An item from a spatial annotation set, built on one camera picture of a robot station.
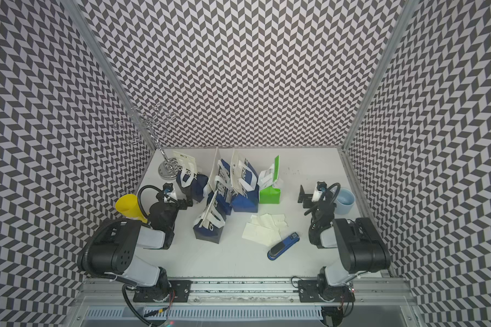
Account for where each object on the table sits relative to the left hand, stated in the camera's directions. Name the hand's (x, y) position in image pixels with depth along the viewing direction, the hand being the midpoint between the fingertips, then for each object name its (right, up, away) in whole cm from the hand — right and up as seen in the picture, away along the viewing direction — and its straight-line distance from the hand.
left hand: (180, 187), depth 90 cm
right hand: (+59, 0, 0) cm, 59 cm away
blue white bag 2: (+29, +3, -8) cm, 30 cm away
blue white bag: (+17, -12, -18) cm, 28 cm away
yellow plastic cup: (-16, -6, -12) cm, 21 cm away
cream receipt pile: (+38, -18, -1) cm, 42 cm away
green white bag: (+39, -2, -4) cm, 39 cm away
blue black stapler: (+45, -22, -10) cm, 51 cm away
